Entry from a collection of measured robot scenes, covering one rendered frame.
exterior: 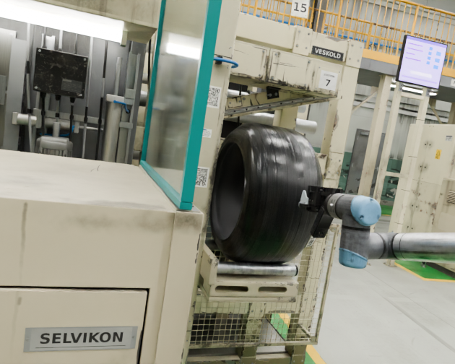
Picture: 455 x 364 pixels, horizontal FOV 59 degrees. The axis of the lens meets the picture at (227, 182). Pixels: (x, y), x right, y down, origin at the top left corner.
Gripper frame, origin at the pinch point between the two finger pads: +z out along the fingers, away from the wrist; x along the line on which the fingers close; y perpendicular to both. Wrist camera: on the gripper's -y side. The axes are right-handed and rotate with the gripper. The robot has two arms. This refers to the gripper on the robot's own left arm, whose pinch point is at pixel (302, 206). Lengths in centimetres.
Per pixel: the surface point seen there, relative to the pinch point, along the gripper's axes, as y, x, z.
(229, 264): -25.1, 17.6, 16.9
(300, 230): -8.7, -2.3, 3.3
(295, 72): 57, -12, 41
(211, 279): -29.5, 24.9, 12.9
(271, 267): -25.5, 0.6, 16.6
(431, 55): 184, -307, 267
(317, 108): 228, -509, 861
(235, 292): -35.2, 14.0, 17.0
